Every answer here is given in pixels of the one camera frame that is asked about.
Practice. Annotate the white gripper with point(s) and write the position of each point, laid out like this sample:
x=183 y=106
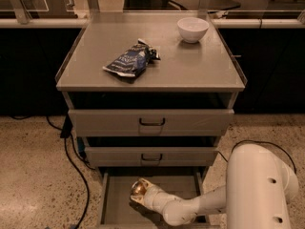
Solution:
x=153 y=196

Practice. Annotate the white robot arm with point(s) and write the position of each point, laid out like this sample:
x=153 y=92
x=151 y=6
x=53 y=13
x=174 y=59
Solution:
x=259 y=185

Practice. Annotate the grey bottom drawer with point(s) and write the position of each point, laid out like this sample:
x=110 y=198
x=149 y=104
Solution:
x=117 y=211

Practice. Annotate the grey drawer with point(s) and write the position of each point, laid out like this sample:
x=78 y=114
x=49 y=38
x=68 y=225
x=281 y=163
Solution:
x=117 y=211
x=172 y=122
x=150 y=156

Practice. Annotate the grey middle drawer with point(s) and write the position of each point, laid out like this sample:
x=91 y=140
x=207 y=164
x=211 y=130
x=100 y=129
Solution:
x=150 y=156

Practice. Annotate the grey top drawer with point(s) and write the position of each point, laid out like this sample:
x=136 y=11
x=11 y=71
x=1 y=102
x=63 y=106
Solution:
x=172 y=122

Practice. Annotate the grey drawer cabinet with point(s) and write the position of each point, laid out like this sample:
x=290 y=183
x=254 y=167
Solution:
x=197 y=76

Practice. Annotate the black power adapter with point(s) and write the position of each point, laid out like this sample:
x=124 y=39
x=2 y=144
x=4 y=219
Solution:
x=66 y=128

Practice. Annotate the blue chip bag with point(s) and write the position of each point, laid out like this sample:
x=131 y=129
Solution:
x=134 y=60

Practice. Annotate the white ceramic bowl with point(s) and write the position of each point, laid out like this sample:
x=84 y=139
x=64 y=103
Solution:
x=192 y=29

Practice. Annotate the white horizontal rail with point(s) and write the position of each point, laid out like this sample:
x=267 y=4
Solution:
x=220 y=23

